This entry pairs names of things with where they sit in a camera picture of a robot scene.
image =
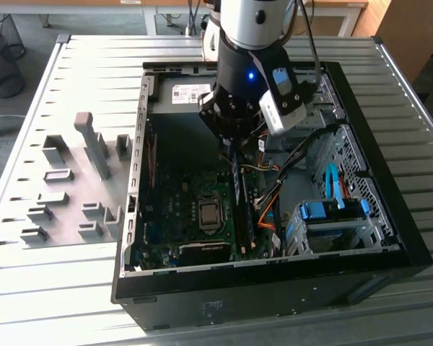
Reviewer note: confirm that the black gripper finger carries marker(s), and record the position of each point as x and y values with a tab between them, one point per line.
250	126
216	119

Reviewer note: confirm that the blue RAM stick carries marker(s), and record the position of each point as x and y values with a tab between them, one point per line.
237	176

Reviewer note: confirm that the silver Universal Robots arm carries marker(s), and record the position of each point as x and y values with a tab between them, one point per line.
245	21

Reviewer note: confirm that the black RAM slot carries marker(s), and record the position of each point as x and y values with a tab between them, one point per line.
238	230

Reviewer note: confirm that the grey power supply unit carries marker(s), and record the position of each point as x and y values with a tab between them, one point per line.
173	104

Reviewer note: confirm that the grey metal drive cage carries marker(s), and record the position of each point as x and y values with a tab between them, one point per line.
310	122

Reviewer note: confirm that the silver CPU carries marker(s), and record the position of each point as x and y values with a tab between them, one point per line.
210	213

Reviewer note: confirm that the CPU socket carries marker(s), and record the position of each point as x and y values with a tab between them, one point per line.
198	216

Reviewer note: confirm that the hard disk in blue carrier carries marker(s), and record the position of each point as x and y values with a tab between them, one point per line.
315	210

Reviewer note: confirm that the green motherboard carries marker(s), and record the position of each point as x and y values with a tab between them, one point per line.
173	216

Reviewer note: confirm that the small wood-topped white table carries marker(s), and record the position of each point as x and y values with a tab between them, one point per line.
350	14

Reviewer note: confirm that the black graphics card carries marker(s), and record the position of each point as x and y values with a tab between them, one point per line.
205	252

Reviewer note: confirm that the grey metal disk bay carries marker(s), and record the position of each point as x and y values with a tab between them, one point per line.
346	230

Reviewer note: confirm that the grey parts rack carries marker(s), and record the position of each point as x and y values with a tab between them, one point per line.
75	180

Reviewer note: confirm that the long white-framed desk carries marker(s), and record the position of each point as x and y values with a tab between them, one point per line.
75	9

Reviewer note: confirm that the black open PC case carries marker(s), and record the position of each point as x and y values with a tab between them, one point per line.
238	306

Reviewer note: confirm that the brown wooden cabinet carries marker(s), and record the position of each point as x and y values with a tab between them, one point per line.
411	36

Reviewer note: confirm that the black mesh wastebasket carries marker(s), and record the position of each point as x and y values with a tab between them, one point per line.
3	72

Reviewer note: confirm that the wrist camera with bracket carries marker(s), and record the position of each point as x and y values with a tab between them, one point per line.
281	115

